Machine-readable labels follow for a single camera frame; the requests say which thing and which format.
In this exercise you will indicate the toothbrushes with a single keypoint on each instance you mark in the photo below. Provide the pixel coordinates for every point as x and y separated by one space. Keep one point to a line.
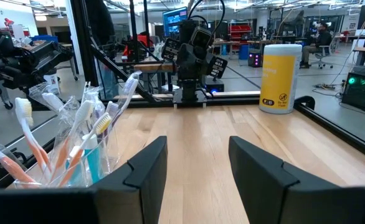
53 100

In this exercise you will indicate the red shelving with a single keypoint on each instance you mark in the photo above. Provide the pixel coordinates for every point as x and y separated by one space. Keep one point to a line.
240 32

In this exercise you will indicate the black equipment rig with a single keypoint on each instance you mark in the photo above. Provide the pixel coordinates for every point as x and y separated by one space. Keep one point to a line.
20 65

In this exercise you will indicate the wooden bench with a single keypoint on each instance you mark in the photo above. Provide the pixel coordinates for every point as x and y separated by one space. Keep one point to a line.
154 67

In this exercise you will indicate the blue lit monitor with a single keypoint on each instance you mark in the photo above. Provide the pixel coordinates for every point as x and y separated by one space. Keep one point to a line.
174 20

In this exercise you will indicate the blue bin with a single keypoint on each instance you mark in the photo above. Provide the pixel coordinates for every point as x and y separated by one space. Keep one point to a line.
244 52

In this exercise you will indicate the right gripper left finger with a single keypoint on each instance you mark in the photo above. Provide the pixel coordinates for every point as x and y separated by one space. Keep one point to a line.
139 193

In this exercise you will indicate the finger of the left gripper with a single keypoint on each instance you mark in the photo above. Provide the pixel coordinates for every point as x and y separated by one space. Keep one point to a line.
217 66
171 48

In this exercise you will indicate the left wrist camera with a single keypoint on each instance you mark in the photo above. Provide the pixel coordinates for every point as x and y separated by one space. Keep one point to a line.
201 37

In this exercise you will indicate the black table frame rail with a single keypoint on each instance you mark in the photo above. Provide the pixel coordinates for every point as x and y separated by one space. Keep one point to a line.
238 100

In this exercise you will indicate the person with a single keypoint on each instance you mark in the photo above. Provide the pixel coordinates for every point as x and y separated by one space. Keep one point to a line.
321 39
298 20

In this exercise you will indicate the black diagonal brace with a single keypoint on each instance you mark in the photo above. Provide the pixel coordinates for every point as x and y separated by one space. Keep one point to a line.
123 73

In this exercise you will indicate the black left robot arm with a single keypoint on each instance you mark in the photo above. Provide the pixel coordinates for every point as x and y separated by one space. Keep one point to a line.
190 90

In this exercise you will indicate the clear acrylic organizer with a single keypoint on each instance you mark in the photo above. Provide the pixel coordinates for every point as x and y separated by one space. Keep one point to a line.
114 155

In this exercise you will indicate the office chair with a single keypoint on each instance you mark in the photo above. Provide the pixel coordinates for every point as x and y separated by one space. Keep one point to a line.
324 54

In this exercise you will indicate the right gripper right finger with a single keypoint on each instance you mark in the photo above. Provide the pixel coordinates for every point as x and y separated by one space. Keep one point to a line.
269 193

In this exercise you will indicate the black computer tower lit fans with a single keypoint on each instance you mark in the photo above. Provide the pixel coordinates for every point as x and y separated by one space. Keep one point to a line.
363 91

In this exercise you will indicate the small computer purple lights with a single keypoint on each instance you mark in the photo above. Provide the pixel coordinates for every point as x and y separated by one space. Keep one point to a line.
255 59

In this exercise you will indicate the yellow wipes canister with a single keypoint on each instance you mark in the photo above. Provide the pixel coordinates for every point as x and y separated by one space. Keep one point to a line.
279 81

